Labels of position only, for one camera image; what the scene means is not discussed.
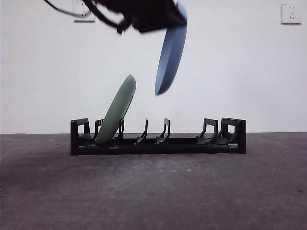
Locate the white wall socket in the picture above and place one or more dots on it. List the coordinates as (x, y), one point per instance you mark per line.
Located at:
(82, 19)
(291, 14)

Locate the green round plate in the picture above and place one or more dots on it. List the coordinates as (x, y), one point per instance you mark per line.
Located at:
(118, 110)

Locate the black plastic plate rack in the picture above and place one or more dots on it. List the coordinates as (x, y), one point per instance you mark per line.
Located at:
(158, 148)

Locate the blue round plate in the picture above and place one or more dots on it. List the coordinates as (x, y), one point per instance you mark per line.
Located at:
(171, 60)

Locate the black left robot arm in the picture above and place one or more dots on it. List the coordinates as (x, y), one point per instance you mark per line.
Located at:
(151, 14)

